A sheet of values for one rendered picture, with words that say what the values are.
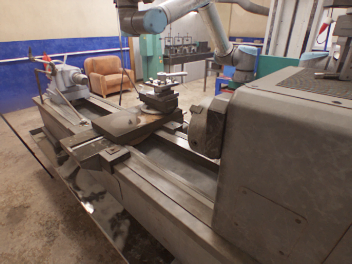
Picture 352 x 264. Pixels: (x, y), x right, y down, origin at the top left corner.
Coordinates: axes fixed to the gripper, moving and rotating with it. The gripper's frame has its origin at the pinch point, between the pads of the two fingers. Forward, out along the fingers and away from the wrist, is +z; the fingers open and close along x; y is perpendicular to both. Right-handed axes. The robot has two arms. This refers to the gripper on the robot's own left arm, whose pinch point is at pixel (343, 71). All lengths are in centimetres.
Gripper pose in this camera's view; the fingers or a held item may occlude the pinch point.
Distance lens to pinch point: 66.5
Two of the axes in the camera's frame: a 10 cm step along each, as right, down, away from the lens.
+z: 0.0, 8.8, 4.8
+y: 9.9, 0.7, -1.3
